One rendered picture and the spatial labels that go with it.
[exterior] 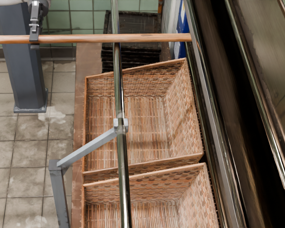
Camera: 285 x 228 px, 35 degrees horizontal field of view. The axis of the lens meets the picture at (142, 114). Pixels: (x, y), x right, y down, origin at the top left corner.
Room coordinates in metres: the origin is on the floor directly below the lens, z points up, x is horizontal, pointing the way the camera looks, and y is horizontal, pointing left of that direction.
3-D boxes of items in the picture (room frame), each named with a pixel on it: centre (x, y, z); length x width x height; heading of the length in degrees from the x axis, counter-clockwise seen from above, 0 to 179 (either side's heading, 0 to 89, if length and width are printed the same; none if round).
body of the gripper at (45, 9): (1.40, 0.42, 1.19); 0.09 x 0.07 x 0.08; 8
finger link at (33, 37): (1.24, 0.40, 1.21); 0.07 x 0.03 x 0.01; 8
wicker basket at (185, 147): (1.30, 0.02, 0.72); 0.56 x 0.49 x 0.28; 7
